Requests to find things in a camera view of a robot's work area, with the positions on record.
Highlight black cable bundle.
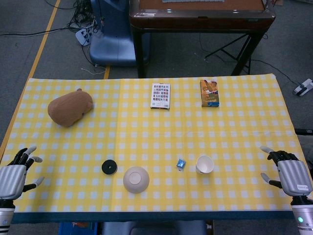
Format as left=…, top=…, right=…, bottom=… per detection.
left=0, top=0, right=105, bottom=37

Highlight yellow checked tablecloth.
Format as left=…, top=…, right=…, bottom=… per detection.
left=0, top=74, right=309, bottom=213

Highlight beige bowl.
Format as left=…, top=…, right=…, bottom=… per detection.
left=123, top=166, right=150, bottom=194

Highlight white floral paper cup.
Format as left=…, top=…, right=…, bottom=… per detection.
left=195, top=155, right=215, bottom=175

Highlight orange blue card box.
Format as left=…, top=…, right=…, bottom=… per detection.
left=200, top=79, right=220, bottom=108

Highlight white thin cable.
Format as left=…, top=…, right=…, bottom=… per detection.
left=81, top=64, right=107, bottom=75

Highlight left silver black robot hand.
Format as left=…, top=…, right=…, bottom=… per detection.
left=0, top=144, right=45, bottom=200

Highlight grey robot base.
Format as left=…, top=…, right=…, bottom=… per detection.
left=101, top=220, right=207, bottom=235

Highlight blue plastic crate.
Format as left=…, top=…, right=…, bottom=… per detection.
left=58, top=221, right=98, bottom=235

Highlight white card box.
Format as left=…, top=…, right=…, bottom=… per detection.
left=150, top=83, right=171, bottom=110

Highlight dark wooden mahjong table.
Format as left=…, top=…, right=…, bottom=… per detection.
left=129, top=0, right=277, bottom=78

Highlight black floor cable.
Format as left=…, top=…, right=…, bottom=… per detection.
left=251, top=58, right=302, bottom=85

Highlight brown plush capybara toy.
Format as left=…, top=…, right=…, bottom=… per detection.
left=47, top=88, right=94, bottom=128

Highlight black tape roll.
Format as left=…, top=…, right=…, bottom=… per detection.
left=101, top=159, right=118, bottom=175

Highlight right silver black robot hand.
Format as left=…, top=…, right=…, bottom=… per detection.
left=259, top=146, right=313, bottom=197

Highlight white power strip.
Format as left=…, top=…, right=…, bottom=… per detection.
left=75, top=28, right=92, bottom=47

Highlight white black floor device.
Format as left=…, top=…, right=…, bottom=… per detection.
left=292, top=78, right=313, bottom=96

